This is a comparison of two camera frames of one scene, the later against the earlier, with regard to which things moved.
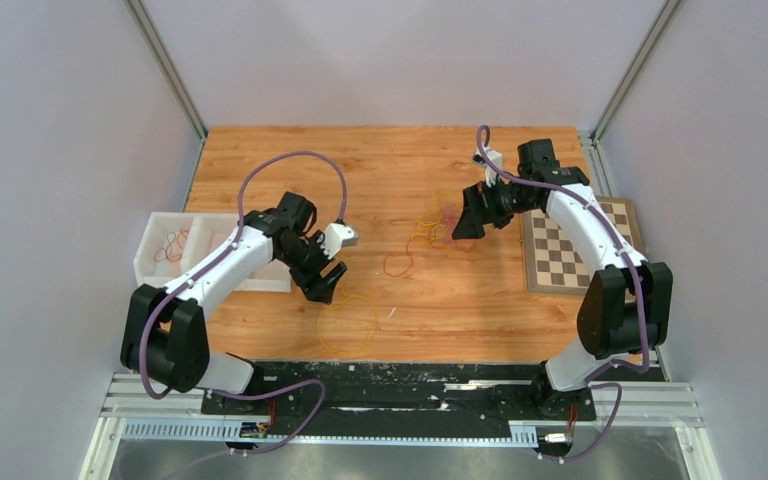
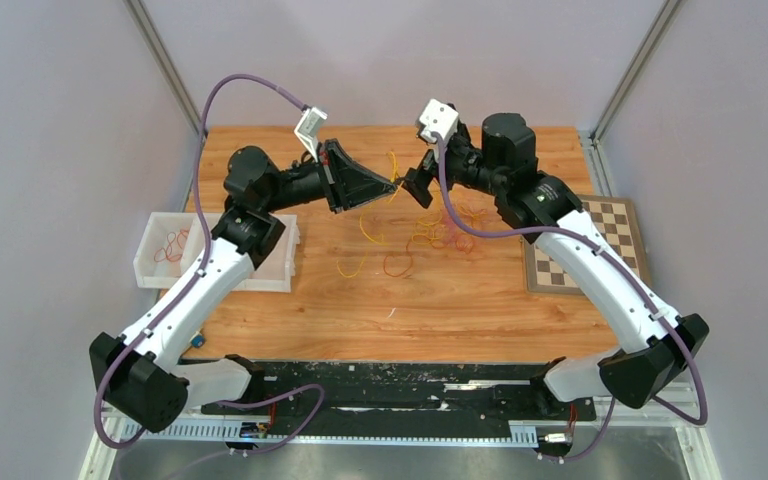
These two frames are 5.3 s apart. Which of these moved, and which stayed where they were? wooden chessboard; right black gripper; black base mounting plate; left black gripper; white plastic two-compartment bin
Moved: left black gripper; right black gripper
Stayed: wooden chessboard; black base mounting plate; white plastic two-compartment bin
